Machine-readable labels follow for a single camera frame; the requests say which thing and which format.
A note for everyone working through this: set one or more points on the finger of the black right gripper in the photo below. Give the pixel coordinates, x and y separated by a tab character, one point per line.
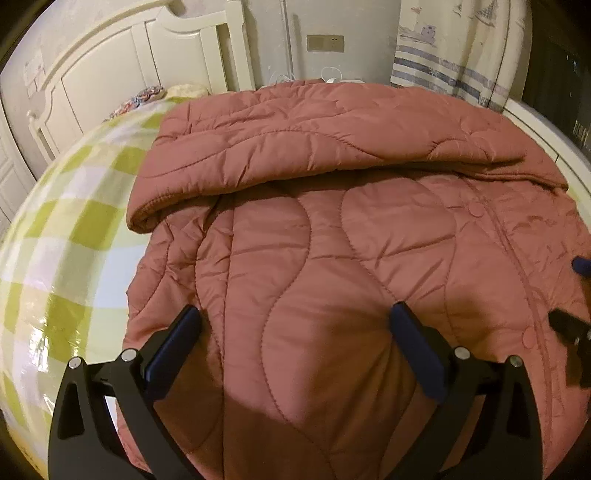
581	265
576	333

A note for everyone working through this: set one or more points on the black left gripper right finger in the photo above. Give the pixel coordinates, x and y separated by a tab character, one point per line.
486	424

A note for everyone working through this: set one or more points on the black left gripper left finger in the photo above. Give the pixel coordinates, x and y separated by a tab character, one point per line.
84	443

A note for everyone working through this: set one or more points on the pink quilted jacket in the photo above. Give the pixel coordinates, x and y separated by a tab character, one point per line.
294	217

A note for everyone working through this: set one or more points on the green checked bed sheet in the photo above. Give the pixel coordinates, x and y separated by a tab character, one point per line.
66	263

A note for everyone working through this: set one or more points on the sailboat striped curtain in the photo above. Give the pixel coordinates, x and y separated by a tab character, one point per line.
476	50

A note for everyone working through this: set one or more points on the white wardrobe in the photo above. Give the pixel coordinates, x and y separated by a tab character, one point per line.
16	179

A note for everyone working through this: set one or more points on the white bedside table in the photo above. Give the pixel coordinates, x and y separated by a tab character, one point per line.
336	80

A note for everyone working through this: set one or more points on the patterned floral pillow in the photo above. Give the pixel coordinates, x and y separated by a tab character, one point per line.
143	97

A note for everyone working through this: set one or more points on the yellow pillow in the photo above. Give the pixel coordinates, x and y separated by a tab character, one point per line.
187	91

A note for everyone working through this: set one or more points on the white wooden headboard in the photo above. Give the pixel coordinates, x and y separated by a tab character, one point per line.
145	45

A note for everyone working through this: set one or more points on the beige wall switch plate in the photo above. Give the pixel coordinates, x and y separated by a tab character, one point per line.
326	43

